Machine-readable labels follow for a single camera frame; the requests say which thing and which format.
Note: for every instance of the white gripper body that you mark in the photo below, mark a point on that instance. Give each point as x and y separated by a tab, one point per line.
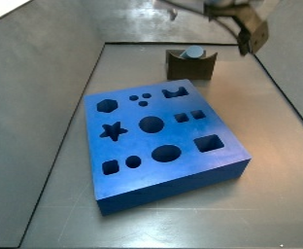
253	34

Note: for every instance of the light blue oval cylinder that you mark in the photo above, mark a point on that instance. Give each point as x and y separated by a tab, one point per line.
191	53

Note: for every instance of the dark curved cradle fixture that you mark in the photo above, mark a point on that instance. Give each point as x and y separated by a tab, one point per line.
189	68

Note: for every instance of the blue block with shaped holes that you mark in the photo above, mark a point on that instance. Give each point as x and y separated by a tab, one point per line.
158	143

